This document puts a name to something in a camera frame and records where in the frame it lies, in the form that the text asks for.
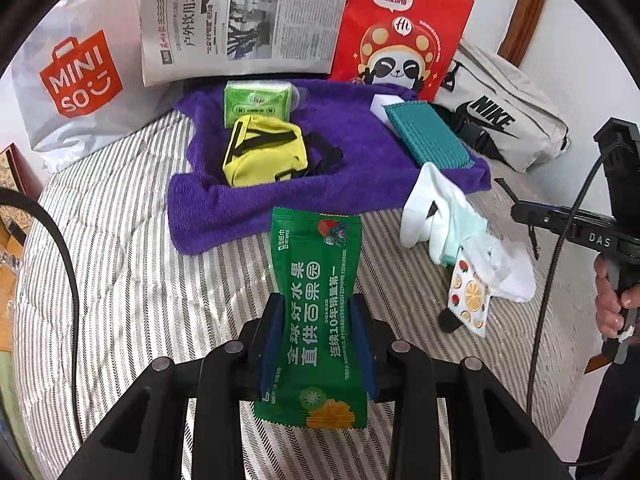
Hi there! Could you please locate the green fruit snack packet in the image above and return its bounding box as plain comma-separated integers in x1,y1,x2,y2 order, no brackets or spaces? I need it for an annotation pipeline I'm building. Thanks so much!
254,207,369,430

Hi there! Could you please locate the fruit print wipe packet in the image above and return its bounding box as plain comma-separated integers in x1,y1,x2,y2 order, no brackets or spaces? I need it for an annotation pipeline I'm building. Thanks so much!
447,250,490,338

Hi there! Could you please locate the white glove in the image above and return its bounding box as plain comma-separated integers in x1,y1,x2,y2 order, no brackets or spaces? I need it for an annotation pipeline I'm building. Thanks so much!
399,162,488,266

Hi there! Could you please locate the yellow black pouch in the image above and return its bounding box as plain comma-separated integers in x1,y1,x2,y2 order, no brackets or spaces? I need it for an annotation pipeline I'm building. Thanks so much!
222,115,344,188

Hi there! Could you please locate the teal knitted cloth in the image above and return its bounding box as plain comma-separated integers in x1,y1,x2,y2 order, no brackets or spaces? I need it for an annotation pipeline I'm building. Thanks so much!
384,101,474,170

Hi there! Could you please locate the white sponge block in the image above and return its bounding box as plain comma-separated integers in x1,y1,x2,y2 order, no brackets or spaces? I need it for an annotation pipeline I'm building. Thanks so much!
370,94,405,134

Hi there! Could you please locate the green tissue pack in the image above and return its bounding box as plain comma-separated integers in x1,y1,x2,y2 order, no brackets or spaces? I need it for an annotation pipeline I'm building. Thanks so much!
222,80,294,128

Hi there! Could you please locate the person right hand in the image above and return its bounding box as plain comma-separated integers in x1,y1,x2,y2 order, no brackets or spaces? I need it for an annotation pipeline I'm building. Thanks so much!
593,255,640,338

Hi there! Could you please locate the purple towel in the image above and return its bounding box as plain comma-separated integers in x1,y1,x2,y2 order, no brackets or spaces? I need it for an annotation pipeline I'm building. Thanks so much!
166,78,494,257

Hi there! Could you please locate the beige Nike waist bag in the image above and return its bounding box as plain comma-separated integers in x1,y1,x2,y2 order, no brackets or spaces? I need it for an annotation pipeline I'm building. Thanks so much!
433,40,570,174

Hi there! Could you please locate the striped mattress cover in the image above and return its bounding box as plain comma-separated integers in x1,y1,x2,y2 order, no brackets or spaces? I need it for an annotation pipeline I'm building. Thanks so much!
13,112,592,479

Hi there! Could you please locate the red panda paper bag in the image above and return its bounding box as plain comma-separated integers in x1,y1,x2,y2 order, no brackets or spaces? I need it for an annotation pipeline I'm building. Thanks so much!
330,0,474,102

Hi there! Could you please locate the patterned book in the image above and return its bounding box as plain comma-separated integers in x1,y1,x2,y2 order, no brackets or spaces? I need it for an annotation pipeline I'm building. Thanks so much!
1,143,42,245

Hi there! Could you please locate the white Miniso plastic bag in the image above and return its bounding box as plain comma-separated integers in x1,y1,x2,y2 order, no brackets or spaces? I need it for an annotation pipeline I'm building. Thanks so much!
10,0,182,172

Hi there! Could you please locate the folded newspaper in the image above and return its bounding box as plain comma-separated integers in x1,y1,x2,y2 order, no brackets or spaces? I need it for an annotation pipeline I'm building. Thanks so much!
140,0,347,87

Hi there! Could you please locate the brown wooden door frame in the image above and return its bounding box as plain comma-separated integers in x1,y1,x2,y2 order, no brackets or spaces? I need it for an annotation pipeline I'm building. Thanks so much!
498,0,546,67

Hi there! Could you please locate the black cable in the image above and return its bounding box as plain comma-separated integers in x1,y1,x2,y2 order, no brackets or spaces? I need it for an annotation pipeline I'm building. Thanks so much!
0,186,84,446

